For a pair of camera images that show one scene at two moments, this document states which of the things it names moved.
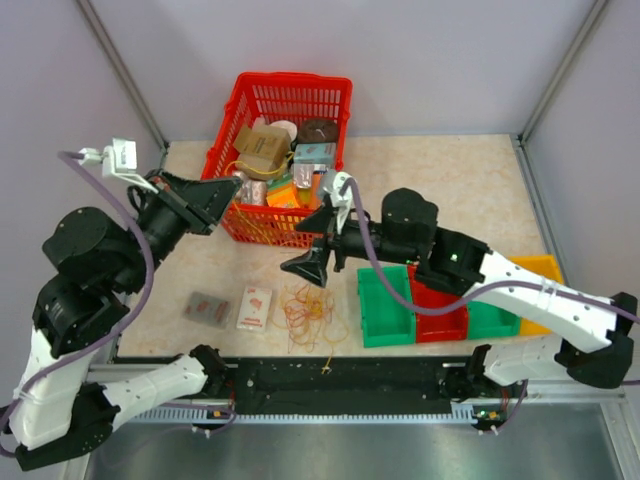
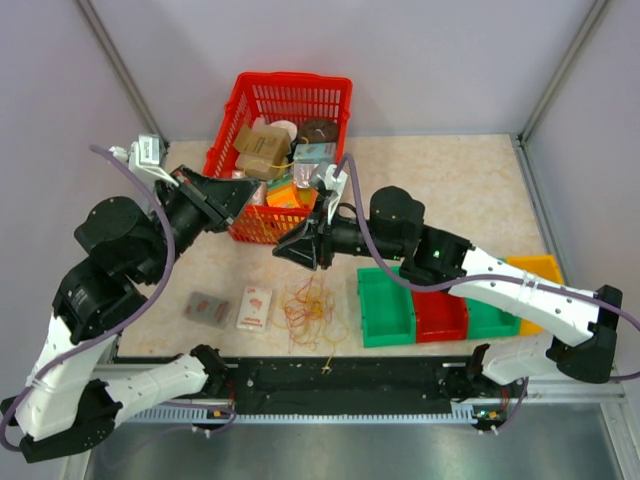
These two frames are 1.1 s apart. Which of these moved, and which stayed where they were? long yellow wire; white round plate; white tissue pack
Moved: long yellow wire
Stayed: white tissue pack; white round plate
